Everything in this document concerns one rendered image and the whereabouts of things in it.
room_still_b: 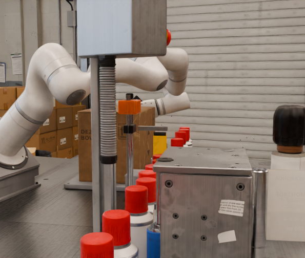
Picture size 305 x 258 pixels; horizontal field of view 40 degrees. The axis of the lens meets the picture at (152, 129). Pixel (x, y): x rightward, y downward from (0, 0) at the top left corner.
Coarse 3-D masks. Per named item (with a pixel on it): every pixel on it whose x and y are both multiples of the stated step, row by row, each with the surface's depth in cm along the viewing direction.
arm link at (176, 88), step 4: (168, 80) 182; (172, 80) 180; (180, 80) 179; (184, 80) 181; (168, 84) 185; (172, 84) 182; (176, 84) 182; (180, 84) 182; (184, 84) 184; (164, 88) 205; (168, 88) 188; (172, 88) 185; (176, 88) 184; (180, 88) 185; (184, 88) 188; (164, 92) 206; (168, 92) 204; (172, 92) 188; (176, 92) 187; (180, 92) 188; (164, 96) 206
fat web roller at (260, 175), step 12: (252, 168) 81; (264, 168) 80; (264, 180) 78; (264, 192) 78; (264, 204) 79; (252, 216) 79; (264, 216) 79; (252, 228) 80; (264, 228) 79; (252, 240) 80; (264, 240) 80; (252, 252) 80; (264, 252) 80
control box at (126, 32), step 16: (80, 0) 84; (96, 0) 81; (112, 0) 78; (128, 0) 74; (144, 0) 76; (160, 0) 79; (80, 16) 85; (96, 16) 81; (112, 16) 78; (128, 16) 75; (144, 16) 76; (160, 16) 79; (80, 32) 85; (96, 32) 82; (112, 32) 78; (128, 32) 75; (144, 32) 77; (160, 32) 80; (80, 48) 86; (96, 48) 82; (112, 48) 79; (128, 48) 76; (144, 48) 77; (160, 48) 80
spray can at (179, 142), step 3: (174, 138) 109; (177, 138) 109; (180, 138) 109; (171, 141) 107; (174, 141) 107; (177, 141) 106; (180, 141) 107; (183, 141) 108; (171, 144) 108; (174, 144) 107; (177, 144) 107; (180, 144) 107; (183, 144) 108
